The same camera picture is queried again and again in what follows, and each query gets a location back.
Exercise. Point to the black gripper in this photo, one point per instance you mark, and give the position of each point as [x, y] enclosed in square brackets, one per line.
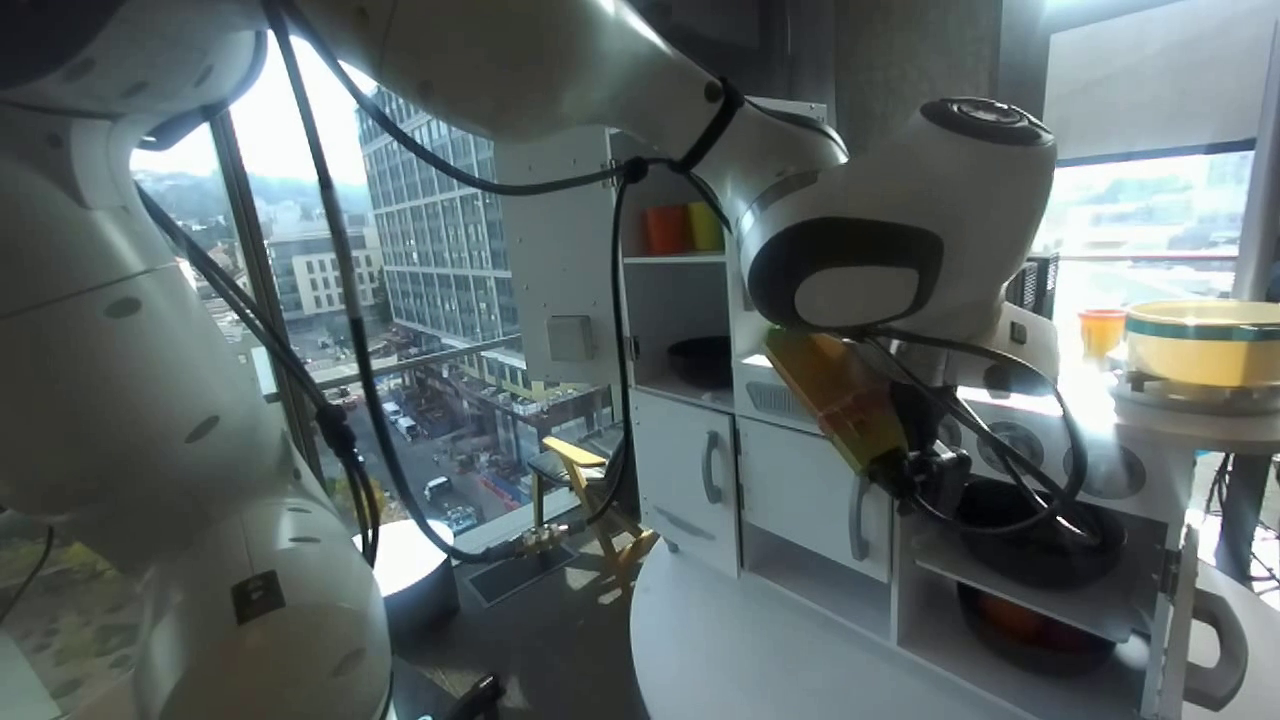
[942, 483]

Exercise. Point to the white oven door with window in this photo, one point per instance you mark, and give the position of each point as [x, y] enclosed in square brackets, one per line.
[1165, 640]

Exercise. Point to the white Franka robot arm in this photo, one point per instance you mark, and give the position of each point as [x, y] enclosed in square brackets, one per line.
[107, 403]

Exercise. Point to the small white cabinet door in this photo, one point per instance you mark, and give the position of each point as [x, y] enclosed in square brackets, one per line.
[801, 499]

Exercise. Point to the black bowl holding fruit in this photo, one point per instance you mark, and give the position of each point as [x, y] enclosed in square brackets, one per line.
[1061, 652]

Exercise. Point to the yellow bowl with green stripe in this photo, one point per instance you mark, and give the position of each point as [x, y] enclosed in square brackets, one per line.
[1206, 348]

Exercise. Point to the orange toy fruit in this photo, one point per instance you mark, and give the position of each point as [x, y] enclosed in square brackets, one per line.
[1013, 619]

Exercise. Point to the white toy kitchen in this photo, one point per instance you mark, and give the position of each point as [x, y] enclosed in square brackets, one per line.
[769, 389]

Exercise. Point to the small orange tumbler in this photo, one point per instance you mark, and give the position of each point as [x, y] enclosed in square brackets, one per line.
[1102, 333]

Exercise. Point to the white round stand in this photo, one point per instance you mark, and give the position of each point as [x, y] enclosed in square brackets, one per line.
[1184, 412]

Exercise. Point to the yellow cup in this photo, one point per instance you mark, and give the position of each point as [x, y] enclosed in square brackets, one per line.
[704, 225]

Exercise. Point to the orange cup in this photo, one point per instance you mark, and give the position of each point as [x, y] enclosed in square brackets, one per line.
[664, 231]

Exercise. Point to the white roller blind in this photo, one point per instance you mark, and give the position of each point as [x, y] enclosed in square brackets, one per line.
[1146, 81]

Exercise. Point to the white round stool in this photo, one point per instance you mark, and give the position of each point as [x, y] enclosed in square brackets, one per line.
[404, 558]

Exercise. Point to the yellow wrist mount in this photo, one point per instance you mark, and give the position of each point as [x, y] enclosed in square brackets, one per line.
[841, 403]

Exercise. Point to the grey chair with wooden frame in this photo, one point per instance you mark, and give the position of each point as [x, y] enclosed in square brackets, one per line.
[591, 467]

